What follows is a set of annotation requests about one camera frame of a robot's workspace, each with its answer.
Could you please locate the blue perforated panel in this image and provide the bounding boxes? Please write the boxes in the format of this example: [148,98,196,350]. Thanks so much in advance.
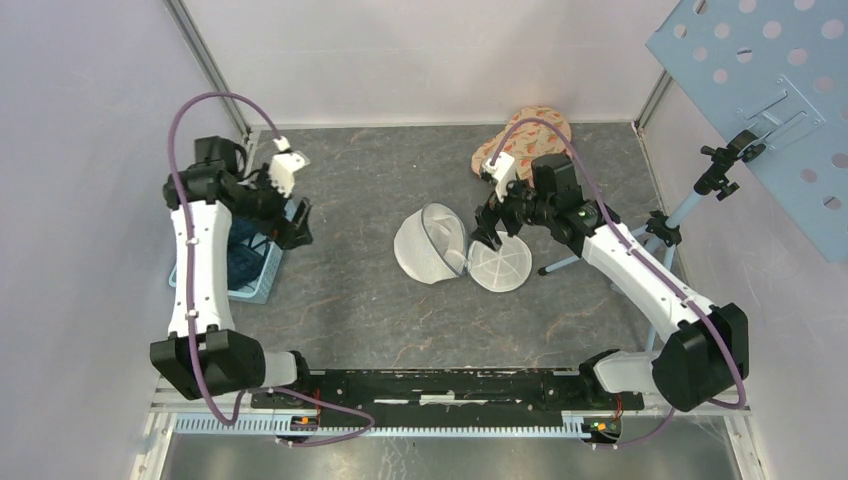
[646,0,847,263]

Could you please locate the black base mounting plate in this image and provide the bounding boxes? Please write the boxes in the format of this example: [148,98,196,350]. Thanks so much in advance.
[250,368,645,415]

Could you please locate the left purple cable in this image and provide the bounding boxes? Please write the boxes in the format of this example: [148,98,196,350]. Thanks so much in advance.
[166,91,378,449]

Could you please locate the dark blue lace bra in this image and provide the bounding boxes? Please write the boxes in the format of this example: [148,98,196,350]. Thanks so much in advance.
[226,218,270,291]

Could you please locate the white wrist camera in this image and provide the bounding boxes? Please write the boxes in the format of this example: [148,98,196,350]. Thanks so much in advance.
[268,136,311,198]
[480,152,519,203]

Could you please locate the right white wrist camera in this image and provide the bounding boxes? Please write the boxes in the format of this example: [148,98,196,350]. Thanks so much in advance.
[480,152,519,203]

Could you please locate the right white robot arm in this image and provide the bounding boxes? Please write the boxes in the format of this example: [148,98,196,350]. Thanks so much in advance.
[471,153,749,412]

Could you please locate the light blue slotted cable duct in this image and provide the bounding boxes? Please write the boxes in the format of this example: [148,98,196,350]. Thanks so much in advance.
[175,413,591,440]

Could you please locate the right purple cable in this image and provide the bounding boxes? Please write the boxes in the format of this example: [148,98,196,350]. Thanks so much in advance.
[486,117,749,450]

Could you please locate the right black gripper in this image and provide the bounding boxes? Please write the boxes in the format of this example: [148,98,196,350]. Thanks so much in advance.
[470,172,554,252]

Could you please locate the white mesh laundry bag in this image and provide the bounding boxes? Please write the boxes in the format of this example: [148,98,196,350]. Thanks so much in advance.
[393,202,532,293]

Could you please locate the light blue tripod stand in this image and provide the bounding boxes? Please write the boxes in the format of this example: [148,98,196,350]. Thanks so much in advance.
[539,131,763,344]

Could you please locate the floral peach laundry bag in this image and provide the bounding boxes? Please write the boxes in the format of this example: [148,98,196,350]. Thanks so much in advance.
[471,106,573,179]

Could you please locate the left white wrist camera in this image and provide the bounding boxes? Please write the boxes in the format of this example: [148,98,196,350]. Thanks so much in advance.
[268,136,311,198]

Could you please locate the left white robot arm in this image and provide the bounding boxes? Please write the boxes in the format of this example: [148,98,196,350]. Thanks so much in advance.
[149,136,314,408]

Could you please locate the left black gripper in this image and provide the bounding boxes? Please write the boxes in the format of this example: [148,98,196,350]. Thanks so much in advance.
[232,164,314,250]

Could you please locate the light blue plastic basket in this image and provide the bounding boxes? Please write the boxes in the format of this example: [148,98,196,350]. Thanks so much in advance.
[169,201,284,308]

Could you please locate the purple cable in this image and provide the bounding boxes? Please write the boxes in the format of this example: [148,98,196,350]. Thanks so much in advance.
[166,91,378,449]
[486,117,749,450]

